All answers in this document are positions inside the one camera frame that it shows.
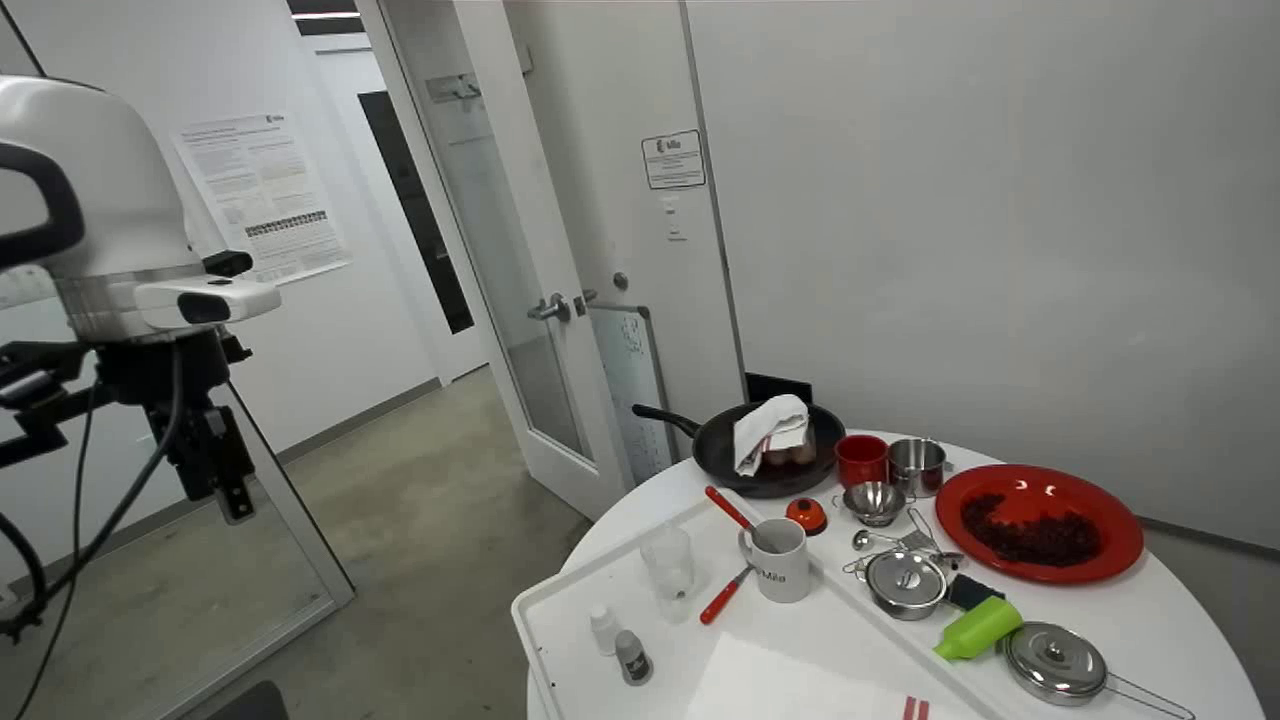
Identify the black camera tripod stand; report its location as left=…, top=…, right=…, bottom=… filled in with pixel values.
left=0, top=331, right=257, bottom=638

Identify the clear plastic jar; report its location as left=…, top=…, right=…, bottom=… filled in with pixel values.
left=639, top=528, right=695, bottom=599

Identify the small orange lid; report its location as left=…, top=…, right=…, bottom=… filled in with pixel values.
left=783, top=494, right=828, bottom=536

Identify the small steel bowl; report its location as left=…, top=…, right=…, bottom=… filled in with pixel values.
left=845, top=481, right=905, bottom=528

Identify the red plate with beans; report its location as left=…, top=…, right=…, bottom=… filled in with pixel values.
left=936, top=462, right=1145, bottom=583

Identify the white plastic tray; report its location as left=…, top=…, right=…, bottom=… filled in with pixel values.
left=514, top=499, right=996, bottom=720

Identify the grey top salt cellar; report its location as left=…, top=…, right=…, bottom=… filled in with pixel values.
left=618, top=631, right=652, bottom=683

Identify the black frying pan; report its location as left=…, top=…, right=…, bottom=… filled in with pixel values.
left=627, top=399, right=853, bottom=504

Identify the white red striped towel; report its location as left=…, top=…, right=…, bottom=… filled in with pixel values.
left=686, top=636, right=940, bottom=720

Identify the paper notice on wall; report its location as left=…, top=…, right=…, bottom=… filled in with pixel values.
left=177, top=116, right=350, bottom=285

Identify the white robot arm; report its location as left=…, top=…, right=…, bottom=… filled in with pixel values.
left=0, top=75, right=279, bottom=343

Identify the steel cup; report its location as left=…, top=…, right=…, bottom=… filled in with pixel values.
left=889, top=441, right=947, bottom=499

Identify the white cloth in pan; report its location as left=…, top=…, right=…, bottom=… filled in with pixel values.
left=733, top=391, right=810, bottom=477

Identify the white top shaker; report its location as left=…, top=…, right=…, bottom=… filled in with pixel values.
left=587, top=605, right=623, bottom=655

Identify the red cup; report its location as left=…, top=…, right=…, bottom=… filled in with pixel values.
left=835, top=436, right=889, bottom=489

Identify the small wall label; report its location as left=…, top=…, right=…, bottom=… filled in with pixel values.
left=639, top=128, right=707, bottom=191

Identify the white glass door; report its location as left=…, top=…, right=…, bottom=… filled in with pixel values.
left=358, top=0, right=633, bottom=514

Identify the steel pot with lid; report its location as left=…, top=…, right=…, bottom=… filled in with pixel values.
left=859, top=549, right=956, bottom=619

